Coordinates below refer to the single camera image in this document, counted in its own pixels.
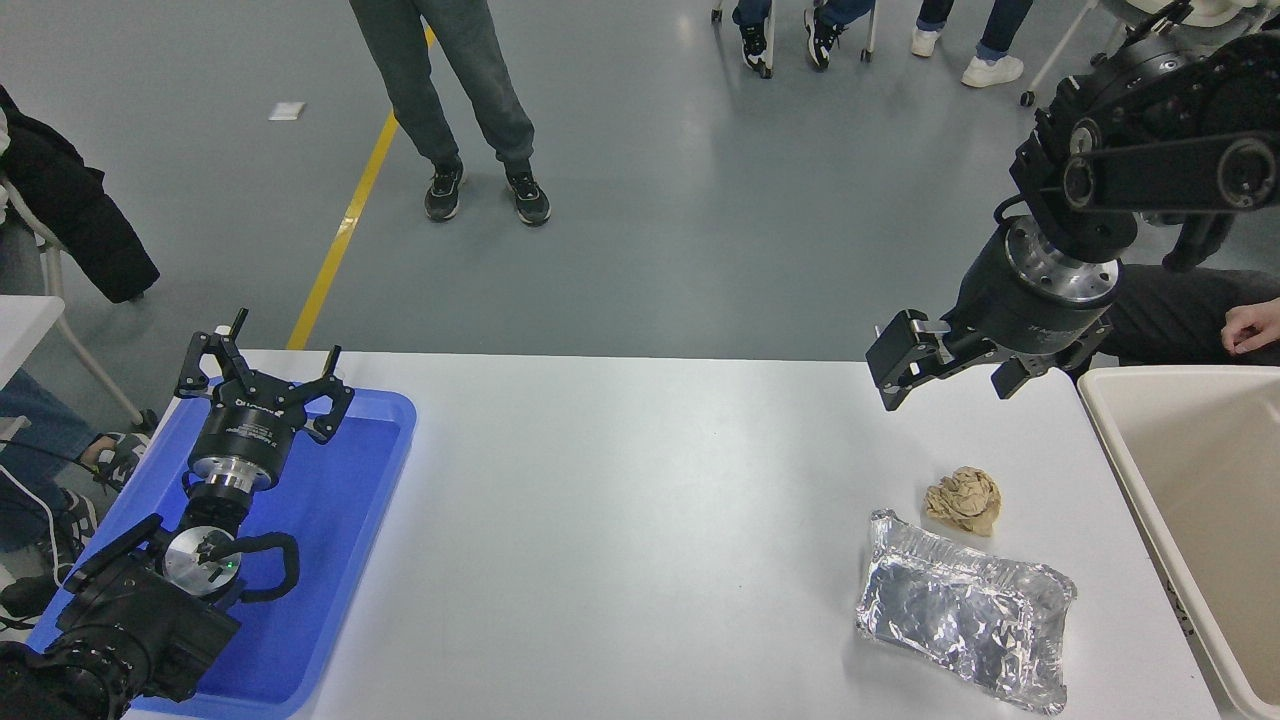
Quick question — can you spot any white frame chair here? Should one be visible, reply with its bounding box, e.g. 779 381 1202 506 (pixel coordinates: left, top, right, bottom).
0 175 151 426

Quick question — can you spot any seated person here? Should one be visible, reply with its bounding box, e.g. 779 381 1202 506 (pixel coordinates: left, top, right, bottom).
0 368 153 641

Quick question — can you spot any blue plastic tray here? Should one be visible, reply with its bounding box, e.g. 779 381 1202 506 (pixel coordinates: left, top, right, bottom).
28 385 418 719

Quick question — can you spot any small white table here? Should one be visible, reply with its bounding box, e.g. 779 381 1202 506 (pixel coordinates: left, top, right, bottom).
0 295 66 386

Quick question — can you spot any person with white shoes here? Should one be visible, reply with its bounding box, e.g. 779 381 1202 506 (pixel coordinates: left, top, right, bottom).
910 0 1036 89

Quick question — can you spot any silver foil plate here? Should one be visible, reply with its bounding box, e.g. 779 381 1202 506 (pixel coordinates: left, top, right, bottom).
855 508 1079 717

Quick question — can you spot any person beside bin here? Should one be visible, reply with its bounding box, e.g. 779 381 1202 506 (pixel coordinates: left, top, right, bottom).
1070 262 1280 381

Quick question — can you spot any black jacket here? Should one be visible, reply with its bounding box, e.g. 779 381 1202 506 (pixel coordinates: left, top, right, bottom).
0 85 161 304

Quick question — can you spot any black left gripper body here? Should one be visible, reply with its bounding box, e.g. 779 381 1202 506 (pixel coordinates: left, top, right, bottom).
188 382 309 471

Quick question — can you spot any crumpled tan paper ball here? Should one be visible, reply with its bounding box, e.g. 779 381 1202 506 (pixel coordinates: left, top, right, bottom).
922 466 1003 538

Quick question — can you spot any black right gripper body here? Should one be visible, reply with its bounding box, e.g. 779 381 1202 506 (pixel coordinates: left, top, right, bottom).
942 235 1113 369

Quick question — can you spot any person's hand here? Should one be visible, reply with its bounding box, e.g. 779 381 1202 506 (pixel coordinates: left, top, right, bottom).
1222 298 1280 356

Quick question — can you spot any large pale plastic bin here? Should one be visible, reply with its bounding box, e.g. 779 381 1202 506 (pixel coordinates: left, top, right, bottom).
1077 365 1280 720

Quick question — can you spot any person with black shoes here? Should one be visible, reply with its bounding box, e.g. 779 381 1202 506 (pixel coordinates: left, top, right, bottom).
733 0 876 73

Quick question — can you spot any standing person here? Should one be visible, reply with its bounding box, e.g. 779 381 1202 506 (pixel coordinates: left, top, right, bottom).
348 0 552 227

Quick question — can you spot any cream seat wheeled chair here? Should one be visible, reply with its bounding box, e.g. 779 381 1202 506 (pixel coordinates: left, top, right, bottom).
1020 0 1256 107

